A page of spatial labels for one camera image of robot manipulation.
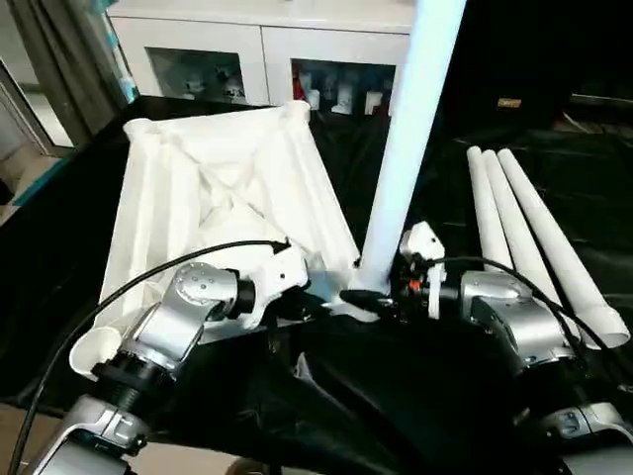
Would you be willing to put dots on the white plastic table leg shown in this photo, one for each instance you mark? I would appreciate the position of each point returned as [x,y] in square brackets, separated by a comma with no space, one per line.
[554,237]
[482,208]
[410,123]
[514,232]

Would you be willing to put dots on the white plastic table top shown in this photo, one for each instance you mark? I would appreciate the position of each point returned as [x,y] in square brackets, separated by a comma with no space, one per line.
[163,173]

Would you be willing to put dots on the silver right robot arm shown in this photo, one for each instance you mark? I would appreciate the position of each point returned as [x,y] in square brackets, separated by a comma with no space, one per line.
[524,326]

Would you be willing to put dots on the black mat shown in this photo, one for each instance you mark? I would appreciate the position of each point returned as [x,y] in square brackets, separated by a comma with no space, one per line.
[395,396]

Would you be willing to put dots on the dark robot body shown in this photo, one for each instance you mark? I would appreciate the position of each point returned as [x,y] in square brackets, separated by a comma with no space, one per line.
[252,467]

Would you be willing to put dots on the black cabinet gold label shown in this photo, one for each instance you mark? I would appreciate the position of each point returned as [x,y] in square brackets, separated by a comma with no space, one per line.
[509,49]

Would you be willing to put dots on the white glass-door cabinet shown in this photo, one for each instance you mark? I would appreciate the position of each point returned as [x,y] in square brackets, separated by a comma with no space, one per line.
[267,44]

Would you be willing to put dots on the grey curtain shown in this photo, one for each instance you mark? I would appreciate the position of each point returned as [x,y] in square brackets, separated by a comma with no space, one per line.
[69,64]

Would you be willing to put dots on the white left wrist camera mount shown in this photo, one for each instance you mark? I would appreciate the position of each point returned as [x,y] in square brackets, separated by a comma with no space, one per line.
[279,277]

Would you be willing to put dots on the grey door frame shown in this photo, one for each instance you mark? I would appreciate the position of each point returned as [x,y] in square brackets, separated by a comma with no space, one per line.
[29,119]

